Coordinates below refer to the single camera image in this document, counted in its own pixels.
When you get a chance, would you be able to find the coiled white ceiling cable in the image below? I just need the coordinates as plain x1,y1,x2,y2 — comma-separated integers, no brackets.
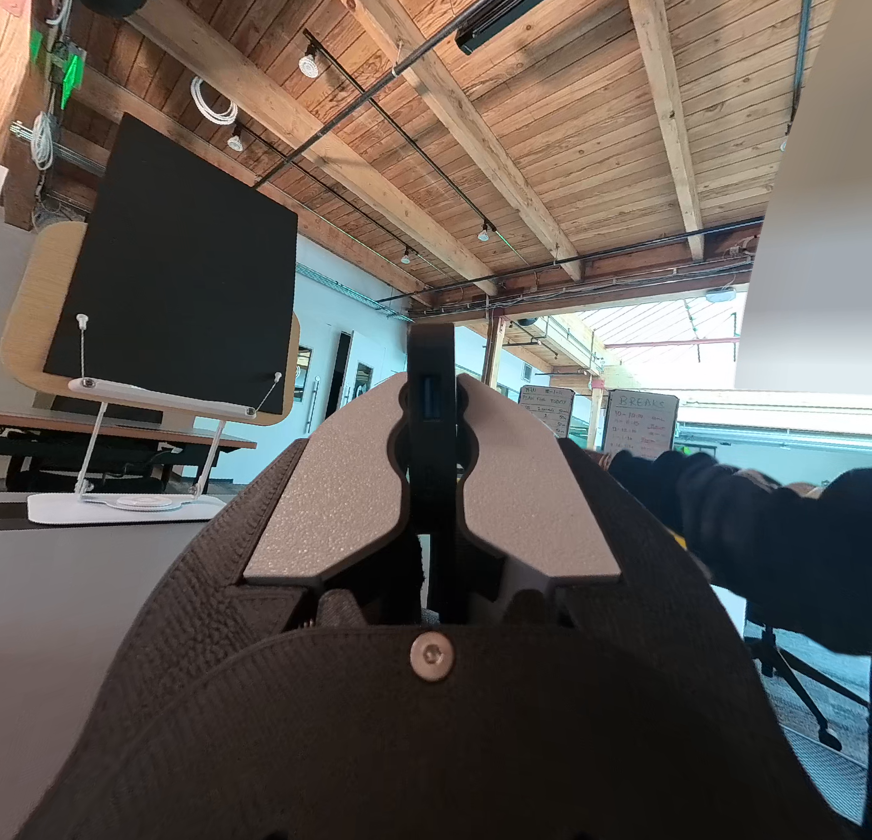
189,75,240,126

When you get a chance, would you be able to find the green exit sign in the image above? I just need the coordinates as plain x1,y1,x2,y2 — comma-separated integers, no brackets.
27,28,87,110

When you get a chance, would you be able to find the black ceiling pipe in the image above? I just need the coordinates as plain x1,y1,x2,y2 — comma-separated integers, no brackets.
254,0,491,189

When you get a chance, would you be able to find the black linear ceiling fixture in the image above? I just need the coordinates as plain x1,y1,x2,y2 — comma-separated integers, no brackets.
454,0,589,56

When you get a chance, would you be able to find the person's right forearm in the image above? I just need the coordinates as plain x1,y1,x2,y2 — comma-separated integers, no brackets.
605,447,872,658

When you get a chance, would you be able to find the whiteboard with black writing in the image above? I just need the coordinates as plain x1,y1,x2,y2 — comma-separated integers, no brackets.
518,385,577,440

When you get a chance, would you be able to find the black square hdmi adapter box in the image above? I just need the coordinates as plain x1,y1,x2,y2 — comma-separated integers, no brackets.
406,322,459,626

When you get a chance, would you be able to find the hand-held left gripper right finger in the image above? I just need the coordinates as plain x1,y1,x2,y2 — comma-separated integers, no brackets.
453,373,624,594

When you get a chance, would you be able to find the white cable bundle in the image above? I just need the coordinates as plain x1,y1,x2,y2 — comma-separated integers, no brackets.
30,111,56,172

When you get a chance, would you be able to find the whiteboard with red writing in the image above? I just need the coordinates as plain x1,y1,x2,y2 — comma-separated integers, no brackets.
602,389,680,461

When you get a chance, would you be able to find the wooden top office desk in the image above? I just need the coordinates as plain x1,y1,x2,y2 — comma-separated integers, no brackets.
0,407,258,495

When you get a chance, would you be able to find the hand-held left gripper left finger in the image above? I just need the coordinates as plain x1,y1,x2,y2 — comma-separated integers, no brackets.
242,373,411,589

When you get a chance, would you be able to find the wooden support column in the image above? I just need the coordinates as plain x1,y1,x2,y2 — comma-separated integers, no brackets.
480,316,510,389

